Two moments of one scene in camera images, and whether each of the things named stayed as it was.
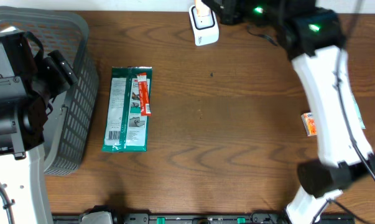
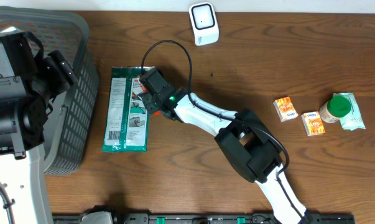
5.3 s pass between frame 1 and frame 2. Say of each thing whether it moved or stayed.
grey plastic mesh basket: stayed
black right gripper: moved
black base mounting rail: stayed
